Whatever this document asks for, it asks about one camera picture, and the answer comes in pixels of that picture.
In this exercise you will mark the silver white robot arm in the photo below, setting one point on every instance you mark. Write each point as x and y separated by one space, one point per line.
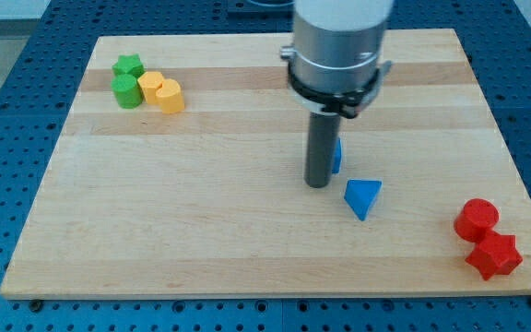
333 70

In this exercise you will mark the green star block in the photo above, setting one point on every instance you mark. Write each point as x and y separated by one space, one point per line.
129 65

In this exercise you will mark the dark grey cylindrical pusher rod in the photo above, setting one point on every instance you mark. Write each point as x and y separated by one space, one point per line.
321 147

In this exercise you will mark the red cylinder block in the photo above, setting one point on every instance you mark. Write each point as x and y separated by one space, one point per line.
476 218

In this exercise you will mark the wooden board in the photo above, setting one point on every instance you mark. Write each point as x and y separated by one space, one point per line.
211 202

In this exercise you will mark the yellow heart block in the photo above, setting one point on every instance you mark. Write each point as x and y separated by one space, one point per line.
170 97

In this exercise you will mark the red star block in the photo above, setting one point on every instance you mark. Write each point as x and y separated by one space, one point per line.
496 254

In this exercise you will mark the yellow hexagon block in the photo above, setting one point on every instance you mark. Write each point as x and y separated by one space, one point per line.
150 82

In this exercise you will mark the blue triangle block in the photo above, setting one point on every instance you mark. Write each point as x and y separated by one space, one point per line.
360 195

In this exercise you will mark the blue cube block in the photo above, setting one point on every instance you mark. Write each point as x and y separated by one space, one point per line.
337 158

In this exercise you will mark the green cylinder block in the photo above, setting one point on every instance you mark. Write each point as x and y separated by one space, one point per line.
126 91

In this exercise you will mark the black clamp ring mount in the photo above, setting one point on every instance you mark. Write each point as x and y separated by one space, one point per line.
346 104

